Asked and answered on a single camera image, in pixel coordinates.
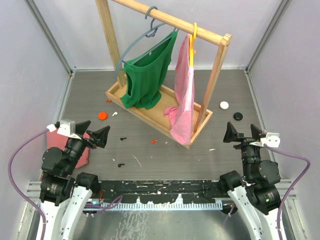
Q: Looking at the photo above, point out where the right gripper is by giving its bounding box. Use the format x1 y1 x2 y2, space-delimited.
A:
223 120 266 180

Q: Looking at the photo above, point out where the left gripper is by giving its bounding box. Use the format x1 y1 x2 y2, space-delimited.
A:
64 120 110 173

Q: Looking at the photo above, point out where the orange earbud case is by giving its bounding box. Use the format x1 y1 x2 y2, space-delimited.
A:
98 111 108 121

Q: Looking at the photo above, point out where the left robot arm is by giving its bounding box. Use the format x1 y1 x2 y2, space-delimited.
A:
36 120 111 240

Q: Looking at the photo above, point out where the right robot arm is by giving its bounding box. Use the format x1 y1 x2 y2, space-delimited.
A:
219 122 287 240

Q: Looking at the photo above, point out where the red folded cloth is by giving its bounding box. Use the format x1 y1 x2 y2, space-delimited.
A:
46 129 92 169

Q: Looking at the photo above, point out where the pink t-shirt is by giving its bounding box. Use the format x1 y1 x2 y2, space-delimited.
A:
164 34 195 145

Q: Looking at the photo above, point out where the wooden clothes rack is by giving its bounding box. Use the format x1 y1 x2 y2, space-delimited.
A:
96 0 232 149

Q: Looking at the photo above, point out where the green t-shirt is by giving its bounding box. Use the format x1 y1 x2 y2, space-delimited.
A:
120 31 178 110

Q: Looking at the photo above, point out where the yellow hanger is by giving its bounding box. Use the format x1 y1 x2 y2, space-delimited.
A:
189 23 198 67

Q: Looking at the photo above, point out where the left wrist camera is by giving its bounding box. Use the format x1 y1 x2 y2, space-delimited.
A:
46 119 81 140

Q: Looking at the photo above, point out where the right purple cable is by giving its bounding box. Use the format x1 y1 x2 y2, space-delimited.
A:
264 143 312 240

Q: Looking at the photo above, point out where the purple cable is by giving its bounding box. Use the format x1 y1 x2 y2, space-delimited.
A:
264 143 312 240
7 128 124 240

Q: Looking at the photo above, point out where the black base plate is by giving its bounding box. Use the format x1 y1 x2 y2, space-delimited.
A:
99 180 229 204

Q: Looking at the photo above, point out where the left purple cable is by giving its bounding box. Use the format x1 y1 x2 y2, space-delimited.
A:
7 128 124 240

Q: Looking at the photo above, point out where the white cable duct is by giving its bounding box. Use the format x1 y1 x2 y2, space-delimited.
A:
84 199 223 211

